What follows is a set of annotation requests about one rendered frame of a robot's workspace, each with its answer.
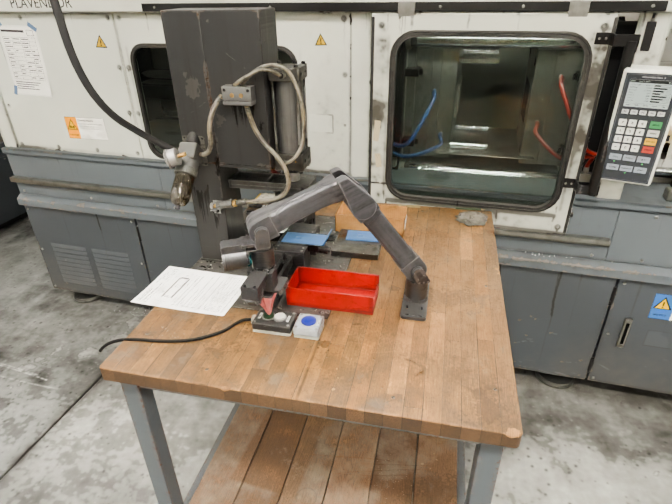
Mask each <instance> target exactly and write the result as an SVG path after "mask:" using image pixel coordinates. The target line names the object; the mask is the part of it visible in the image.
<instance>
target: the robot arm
mask: <svg viewBox="0 0 672 504"><path fill-rule="evenodd" d="M329 171H330V173H331V174H330V175H328V176H326V177H324V178H323V179H322V180H321V181H319V182H317V183H316V184H314V185H312V186H310V187H308V188H306V189H304V190H302V191H300V192H298V193H296V194H294V195H292V196H290V197H288V198H286V199H284V200H282V201H279V202H275V203H272V204H270V205H268V206H263V207H261V208H259V209H257V210H255V211H253V212H251V213H250V214H249V215H248V216H247V218H246V225H247V229H248V233H249V236H242V237H240V238H237V239H230V240H224V241H221V242H220V249H221V250H220V251H221V255H222V256H221V257H222V262H223V263H222V264H223V270H224V271H230V270H237V269H243V268H248V265H250V259H249V252H251V259H252V264H251V265H250V267H249V268H248V270H247V278H246V279H245V281H244V282H243V284H242V285H241V287H240V291H241V297H242V300H245V301H246V303H247V304H248V305H251V306H258V305H261V306H262V307H263V308H264V310H265V311H266V313H267V314H268V315H270V314H271V312H272V307H273V302H274V299H275V297H276V294H277V293H279V295H282V293H283V291H284V290H283V289H286V288H287V287H288V282H289V281H288V277H282V276H277V269H276V265H275V256H274V246H273V244H272V243H271V242H270V240H272V239H274V238H276V237H278V236H280V234H279V232H281V231H283V230H285V229H287V228H288V227H289V226H290V225H292V224H293V223H295V222H297V221H299V220H301V219H303V218H304V217H306V216H308V215H310V214H312V213H314V212H316V211H318V210H320V209H322V208H325V207H327V206H329V205H331V204H335V203H338V202H341V201H343V202H344V203H345V205H346V206H347V207H348V208H349V210H350V211H351V213H352V214H353V216H354V217H355V218H356V219H357V220H358V221H359V222H360V223H361V224H362V223H363V224H364V225H365V226H366V228H367V229H368V230H369V231H370V232H371V233H372V234H373V236H374V237H375V238H376V239H377V240H378V242H379V243H380V244H381V245H382V246H383V247H384V249H385V250H386V251H387V252H388V253H389V254H390V256H391V257H392V258H393V259H392V260H393V261H394V262H395V263H396V265H397V266H398V267H399V269H400V270H401V272H402V273H403V274H404V275H405V276H406V285H405V291H404V297H403V302H402V308H401V314H400V317H401V319H406V320H414V321H426V315H427V305H428V294H429V284H430V279H429V278H428V276H427V275H426V272H427V266H426V264H425V262H423V260H422V259H421V258H420V256H419V255H418V254H417V253H416V252H415V251H414V250H413V248H412V247H411V246H410V245H408V244H407V243H406V241H405V240H404V239H403V238H402V237H401V235H400V234H399V233H398V232H397V230H396V229H395V228H394V227H393V225H392V224H391V223H390V222H389V220H388V219H387V218H386V216H385V215H384V214H383V213H382V212H381V210H380V207H379V205H378V204H377V203H376V201H375V200H374V199H373V198H372V197H371V196H370V194H369V193H368V192H367V191H366V190H365V189H364V187H363V186H362V185H361V184H359V183H358V182H357V181H356V180H354V179H353V178H352V177H351V176H349V175H348V174H347V173H346V172H344V171H343V170H342V169H341V168H339V167H334V168H332V169H330V170H329ZM406 308H408V309H406Z"/></svg>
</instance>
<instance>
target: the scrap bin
mask: <svg viewBox="0 0 672 504"><path fill-rule="evenodd" d="M378 293H379V275H377V274H367V273H357V272H348V271H338V270H329V269H319V268H309V267H300V266H297V268H296V270H295V272H294V273H293V275H292V277H291V279H290V280H289V282H288V287H287V288H286V302H287V305H292V306H300V307H309V308H317V309H325V310H333V311H342V312H350V313H358V314H367V315H373V313H374V309H375V305H376V301H377V297H378Z"/></svg>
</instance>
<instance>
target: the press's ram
mask: <svg viewBox="0 0 672 504"><path fill-rule="evenodd" d="M289 174H290V177H291V187H290V190H289V192H288V193H287V195H286V196H285V197H283V198H282V199H280V200H278V201H275V202H279V201H282V200H284V199H286V198H288V197H290V196H292V195H294V194H296V193H298V192H300V191H302V190H304V189H306V188H308V187H310V186H312V185H314V184H316V176H307V175H300V174H299V172H298V171H289ZM228 183H229V188H241V189H255V190H268V191H279V192H278V193H277V195H276V196H278V195H280V194H281V193H282V192H283V191H284V190H285V188H286V183H287V181H286V176H285V174H276V173H261V172H246V171H237V173H235V174H234V175H233V176H232V177H231V178H230V179H228ZM276 196H275V197H276ZM275 202H270V203H269V204H268V205H270V204H272V203H275Z"/></svg>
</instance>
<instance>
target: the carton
mask: <svg viewBox="0 0 672 504"><path fill-rule="evenodd" d="M378 205H379V207H380V210H381V212H382V213H383V214H384V215H385V216H386V218H387V219H388V220H389V222H390V223H391V224H392V225H393V227H394V228H395V229H396V230H397V232H398V233H399V234H400V235H401V237H403V234H404V230H405V226H406V218H407V206H397V205H383V204H378ZM341 229H351V230H362V231H369V230H368V229H367V228H366V226H365V225H364V224H363V223H362V224H361V223H360V222H359V221H358V220H357V219H356V218H355V217H354V216H353V214H352V213H351V211H350V210H349V208H348V207H347V206H346V205H345V203H344V202H343V201H342V202H341V204H340V206H339V208H338V210H337V212H336V213H335V231H339V232H340V230H341Z"/></svg>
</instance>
